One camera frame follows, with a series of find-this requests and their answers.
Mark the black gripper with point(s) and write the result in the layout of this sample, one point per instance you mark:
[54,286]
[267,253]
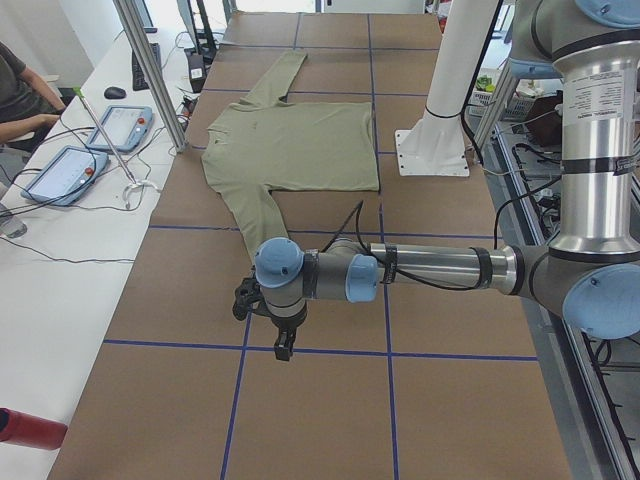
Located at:
[286,323]

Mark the olive green long-sleeve shirt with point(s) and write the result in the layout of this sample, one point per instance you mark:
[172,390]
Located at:
[262,143]

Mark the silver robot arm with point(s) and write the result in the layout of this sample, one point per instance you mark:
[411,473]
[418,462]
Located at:
[588,274]

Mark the far blue teach pendant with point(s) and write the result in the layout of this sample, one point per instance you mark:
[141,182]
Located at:
[126,126]

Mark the blue teach pendant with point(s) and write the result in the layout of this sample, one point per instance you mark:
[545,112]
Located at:
[66,177]
[126,126]

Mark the near blue teach pendant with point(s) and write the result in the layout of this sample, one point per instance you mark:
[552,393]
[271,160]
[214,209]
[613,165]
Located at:
[66,177]

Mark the red cylinder bottle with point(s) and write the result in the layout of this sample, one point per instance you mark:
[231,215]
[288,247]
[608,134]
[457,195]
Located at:
[18,428]

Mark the black box with white label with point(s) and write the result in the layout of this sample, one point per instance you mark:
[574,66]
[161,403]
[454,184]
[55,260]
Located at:
[196,72]

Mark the clear plastic bottle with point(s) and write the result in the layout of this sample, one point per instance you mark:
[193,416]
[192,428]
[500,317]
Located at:
[11,226]

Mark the black computer mouse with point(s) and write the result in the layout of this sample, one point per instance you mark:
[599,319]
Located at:
[114,93]

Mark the metal rod with green tip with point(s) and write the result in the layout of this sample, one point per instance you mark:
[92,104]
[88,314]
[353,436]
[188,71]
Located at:
[100,141]

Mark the white basket with green items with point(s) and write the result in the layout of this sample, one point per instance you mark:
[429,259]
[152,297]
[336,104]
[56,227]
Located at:
[517,107]

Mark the seated person in dark shirt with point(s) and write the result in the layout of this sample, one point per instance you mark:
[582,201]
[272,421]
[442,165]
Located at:
[29,106]

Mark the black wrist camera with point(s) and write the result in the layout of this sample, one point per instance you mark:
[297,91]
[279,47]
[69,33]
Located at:
[248,299]

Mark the white camera mast with base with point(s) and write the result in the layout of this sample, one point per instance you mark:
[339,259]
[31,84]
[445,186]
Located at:
[435,145]

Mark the aluminium frame post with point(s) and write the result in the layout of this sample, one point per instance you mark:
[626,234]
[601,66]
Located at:
[134,30]

